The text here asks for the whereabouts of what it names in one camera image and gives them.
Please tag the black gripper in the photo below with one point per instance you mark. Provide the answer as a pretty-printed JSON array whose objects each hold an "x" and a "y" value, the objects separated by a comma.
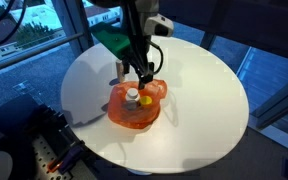
[{"x": 136, "y": 53}]

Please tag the white cylindrical bottle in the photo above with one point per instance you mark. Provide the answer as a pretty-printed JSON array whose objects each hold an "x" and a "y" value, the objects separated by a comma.
[{"x": 118, "y": 62}]

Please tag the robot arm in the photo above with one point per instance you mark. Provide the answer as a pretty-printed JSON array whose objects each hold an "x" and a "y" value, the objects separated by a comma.
[{"x": 139, "y": 10}]

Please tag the white capped bottle in bag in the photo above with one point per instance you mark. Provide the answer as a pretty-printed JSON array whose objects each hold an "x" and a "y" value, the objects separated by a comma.
[{"x": 131, "y": 99}]

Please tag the yellow capped dark bottle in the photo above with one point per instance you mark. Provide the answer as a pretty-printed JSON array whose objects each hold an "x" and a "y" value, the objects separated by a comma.
[{"x": 145, "y": 101}]

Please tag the orange plastic bag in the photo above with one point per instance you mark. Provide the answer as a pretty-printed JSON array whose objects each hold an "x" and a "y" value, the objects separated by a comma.
[{"x": 142, "y": 116}]

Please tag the round white table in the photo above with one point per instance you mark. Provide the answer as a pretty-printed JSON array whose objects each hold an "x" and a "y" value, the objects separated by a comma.
[{"x": 203, "y": 116}]

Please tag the orange purple clamp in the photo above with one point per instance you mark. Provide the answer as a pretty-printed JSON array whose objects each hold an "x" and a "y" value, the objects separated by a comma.
[{"x": 66, "y": 160}]

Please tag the window railing bar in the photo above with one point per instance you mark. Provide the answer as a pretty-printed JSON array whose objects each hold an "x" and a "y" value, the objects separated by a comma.
[{"x": 82, "y": 31}]

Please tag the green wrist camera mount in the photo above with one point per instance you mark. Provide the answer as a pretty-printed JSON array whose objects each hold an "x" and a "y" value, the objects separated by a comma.
[{"x": 112, "y": 38}]

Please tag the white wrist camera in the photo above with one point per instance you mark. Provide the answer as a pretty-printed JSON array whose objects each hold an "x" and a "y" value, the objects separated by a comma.
[{"x": 159, "y": 26}]

